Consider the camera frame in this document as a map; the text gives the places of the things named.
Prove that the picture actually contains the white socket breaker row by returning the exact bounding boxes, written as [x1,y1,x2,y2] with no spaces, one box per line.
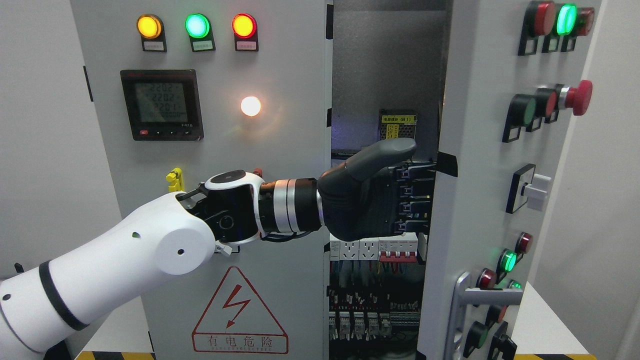
[329,237,380,261]

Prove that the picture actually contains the white glowing indicator lamp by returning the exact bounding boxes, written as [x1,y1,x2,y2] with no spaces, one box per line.
[240,96,262,117]

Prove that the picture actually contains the black digital power meter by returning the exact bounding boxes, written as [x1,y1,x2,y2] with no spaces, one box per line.
[119,69,204,141]

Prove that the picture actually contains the red electric warning sticker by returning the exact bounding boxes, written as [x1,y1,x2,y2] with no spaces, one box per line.
[191,266,290,354]

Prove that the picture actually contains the red emergency stop button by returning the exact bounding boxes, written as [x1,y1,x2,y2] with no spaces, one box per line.
[554,79,594,116]

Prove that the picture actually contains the grey cabinet door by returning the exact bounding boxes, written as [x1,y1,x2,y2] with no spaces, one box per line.
[70,0,333,360]
[417,0,602,360]

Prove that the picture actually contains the white selector switch right door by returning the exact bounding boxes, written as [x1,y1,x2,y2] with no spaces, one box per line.
[505,163,553,214]

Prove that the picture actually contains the black box with antenna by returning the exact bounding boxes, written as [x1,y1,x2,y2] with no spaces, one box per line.
[14,262,25,274]

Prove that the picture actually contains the silver door handle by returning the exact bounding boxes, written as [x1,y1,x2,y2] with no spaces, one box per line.
[443,268,524,360]

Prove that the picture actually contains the red handled circuit breaker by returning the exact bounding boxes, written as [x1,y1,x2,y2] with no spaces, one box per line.
[378,233,419,264]

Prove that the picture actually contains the red indicator lamp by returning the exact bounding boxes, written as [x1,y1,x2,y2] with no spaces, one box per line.
[231,13,258,39]

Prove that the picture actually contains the yellow indicator lamp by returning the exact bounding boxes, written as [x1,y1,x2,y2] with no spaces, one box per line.
[136,14,163,40]

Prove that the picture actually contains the metal mesh power supply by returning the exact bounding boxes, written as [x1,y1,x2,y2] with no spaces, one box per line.
[378,108,418,141]

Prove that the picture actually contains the dark grey robot hand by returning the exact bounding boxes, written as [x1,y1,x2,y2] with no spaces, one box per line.
[317,137,437,242]

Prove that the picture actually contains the yellow terminal connector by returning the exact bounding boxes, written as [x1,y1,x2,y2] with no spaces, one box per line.
[166,167,185,193]

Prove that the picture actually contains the black relay terminal row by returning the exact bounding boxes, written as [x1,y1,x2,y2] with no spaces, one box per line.
[326,285,422,342]

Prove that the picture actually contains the green indicator lamp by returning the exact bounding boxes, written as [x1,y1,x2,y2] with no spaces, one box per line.
[184,13,211,39]

